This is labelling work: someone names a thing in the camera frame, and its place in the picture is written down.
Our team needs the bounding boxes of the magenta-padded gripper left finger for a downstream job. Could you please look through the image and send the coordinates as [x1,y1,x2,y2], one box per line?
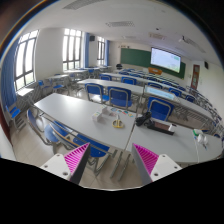
[39,142,92,185]

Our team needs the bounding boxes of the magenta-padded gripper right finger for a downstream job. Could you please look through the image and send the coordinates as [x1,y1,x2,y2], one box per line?
[130,142,183,186]

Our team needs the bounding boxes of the small white box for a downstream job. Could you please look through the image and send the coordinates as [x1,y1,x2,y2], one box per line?
[91,110,104,122]
[99,105,110,116]

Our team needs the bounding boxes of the colourful printed cards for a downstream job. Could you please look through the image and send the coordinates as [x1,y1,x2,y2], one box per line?
[109,107,135,118]

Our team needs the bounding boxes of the flat glowing desk screen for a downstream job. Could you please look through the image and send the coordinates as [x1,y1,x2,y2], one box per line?
[143,85,178,102]

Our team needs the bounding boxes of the group of blue chairs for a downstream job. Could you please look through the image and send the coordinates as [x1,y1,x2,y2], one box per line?
[4,68,224,169]

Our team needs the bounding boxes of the brown door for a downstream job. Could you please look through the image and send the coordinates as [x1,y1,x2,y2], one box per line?
[190,63,201,90]

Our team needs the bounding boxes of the orange teacher desk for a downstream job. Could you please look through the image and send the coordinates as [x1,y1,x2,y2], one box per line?
[148,67,163,76]

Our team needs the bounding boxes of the blue curtain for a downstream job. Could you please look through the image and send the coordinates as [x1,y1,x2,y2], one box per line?
[83,31,91,69]
[104,39,111,67]
[0,38,19,109]

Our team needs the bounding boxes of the lit projection screen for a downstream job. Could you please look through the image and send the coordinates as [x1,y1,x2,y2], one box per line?
[149,47,182,74]

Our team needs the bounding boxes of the tall white-framed window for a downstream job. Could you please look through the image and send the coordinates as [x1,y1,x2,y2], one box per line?
[13,29,40,92]
[96,35,107,67]
[61,27,83,72]

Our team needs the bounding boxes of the green blackboard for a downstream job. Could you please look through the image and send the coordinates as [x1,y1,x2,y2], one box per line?
[119,47,187,80]

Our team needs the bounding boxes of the long ceiling light grille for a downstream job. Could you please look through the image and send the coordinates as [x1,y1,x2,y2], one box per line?
[183,35,207,54]

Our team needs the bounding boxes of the white ceiling projector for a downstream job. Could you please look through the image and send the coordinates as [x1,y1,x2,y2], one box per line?
[178,34,194,46]

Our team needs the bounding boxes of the square ceiling air unit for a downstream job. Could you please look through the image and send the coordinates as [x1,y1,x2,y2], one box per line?
[148,32,167,41]

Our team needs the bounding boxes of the slotted ceiling vent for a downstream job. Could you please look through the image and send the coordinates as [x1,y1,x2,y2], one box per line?
[105,20,136,28]
[121,34,138,40]

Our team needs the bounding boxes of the black coiled cable bundle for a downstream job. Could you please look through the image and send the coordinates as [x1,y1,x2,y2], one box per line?
[134,111,156,128]

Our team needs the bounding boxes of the blue chair with metal frame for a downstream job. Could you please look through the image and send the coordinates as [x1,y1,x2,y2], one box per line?
[107,86,133,109]
[84,82,109,104]
[147,96,175,123]

